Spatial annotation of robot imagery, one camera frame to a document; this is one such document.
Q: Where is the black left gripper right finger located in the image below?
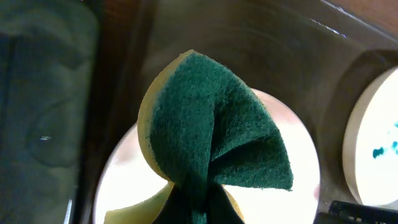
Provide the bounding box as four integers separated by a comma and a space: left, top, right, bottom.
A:
205, 185, 244, 224

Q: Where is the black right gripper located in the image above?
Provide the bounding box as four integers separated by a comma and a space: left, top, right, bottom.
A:
313, 200, 397, 224

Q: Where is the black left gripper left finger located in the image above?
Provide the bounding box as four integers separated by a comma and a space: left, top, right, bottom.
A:
152, 187, 192, 224

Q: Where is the pink plate with green stain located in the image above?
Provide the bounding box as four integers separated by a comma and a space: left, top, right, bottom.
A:
92, 90, 320, 224

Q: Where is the cream plate with green stain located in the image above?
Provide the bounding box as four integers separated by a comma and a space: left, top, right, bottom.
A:
342, 67, 397, 210

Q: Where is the yellow green sponge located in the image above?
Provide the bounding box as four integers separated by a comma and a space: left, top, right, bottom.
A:
104, 50, 294, 224

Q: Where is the dark brown serving tray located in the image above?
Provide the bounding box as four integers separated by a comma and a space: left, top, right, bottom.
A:
134, 0, 397, 211

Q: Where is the black water tray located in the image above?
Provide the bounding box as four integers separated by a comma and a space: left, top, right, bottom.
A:
1, 1, 98, 223

